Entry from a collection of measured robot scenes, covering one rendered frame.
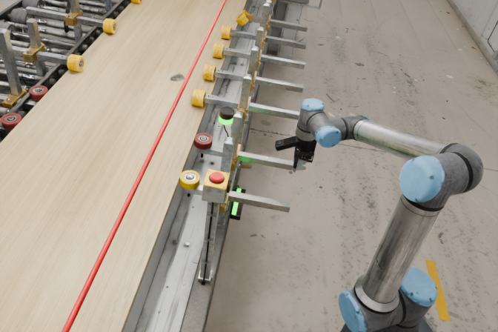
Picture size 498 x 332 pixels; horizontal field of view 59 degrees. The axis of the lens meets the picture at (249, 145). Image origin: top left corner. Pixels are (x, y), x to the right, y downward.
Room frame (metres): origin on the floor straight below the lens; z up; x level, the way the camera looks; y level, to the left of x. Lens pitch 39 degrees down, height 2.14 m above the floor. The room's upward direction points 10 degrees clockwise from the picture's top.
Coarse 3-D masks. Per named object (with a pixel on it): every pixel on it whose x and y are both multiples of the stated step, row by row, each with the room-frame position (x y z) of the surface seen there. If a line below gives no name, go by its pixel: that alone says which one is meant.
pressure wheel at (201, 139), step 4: (196, 136) 1.49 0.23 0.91; (200, 136) 1.49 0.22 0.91; (204, 136) 1.49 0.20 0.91; (208, 136) 1.50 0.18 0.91; (196, 140) 1.46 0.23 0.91; (200, 140) 1.47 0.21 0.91; (204, 140) 1.47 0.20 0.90; (208, 140) 1.47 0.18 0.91; (212, 140) 1.48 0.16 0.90; (196, 144) 1.45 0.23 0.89; (200, 144) 1.44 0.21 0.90; (204, 144) 1.45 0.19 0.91; (208, 144) 1.46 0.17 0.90; (200, 148) 1.44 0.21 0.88; (204, 148) 1.45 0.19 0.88; (208, 148) 1.46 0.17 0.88
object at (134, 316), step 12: (228, 60) 2.62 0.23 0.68; (216, 84) 2.17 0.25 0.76; (204, 120) 1.83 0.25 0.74; (204, 132) 1.86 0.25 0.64; (192, 156) 1.57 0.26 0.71; (180, 192) 1.35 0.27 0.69; (168, 216) 1.15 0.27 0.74; (168, 228) 1.16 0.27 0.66; (156, 252) 0.99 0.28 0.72; (156, 264) 0.99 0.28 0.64; (144, 276) 0.84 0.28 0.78; (144, 288) 0.84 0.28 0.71; (144, 300) 0.84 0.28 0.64; (132, 312) 0.72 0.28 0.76; (132, 324) 0.71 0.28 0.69
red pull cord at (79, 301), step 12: (192, 72) 0.81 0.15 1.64; (180, 96) 0.71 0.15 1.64; (168, 120) 0.63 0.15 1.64; (156, 144) 0.56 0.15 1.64; (144, 168) 0.49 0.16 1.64; (132, 192) 0.44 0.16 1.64; (120, 216) 0.39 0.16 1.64; (108, 240) 0.35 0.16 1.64; (96, 264) 0.31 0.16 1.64; (84, 288) 0.28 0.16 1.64; (72, 312) 0.24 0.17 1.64; (72, 324) 0.23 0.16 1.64
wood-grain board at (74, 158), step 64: (192, 0) 2.97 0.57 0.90; (128, 64) 1.99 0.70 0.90; (64, 128) 1.40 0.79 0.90; (128, 128) 1.47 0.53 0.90; (192, 128) 1.55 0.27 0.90; (0, 192) 1.00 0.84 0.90; (64, 192) 1.05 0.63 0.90; (128, 192) 1.10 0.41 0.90; (0, 256) 0.75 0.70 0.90; (64, 256) 0.79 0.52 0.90; (128, 256) 0.83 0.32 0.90; (0, 320) 0.56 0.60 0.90; (64, 320) 0.59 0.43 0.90
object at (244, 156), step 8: (200, 152) 1.47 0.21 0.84; (208, 152) 1.47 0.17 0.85; (216, 152) 1.47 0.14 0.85; (240, 152) 1.49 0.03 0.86; (240, 160) 1.46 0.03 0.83; (248, 160) 1.46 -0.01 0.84; (256, 160) 1.46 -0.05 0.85; (264, 160) 1.46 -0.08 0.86; (272, 160) 1.47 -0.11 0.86; (280, 160) 1.48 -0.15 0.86; (288, 168) 1.46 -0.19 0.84
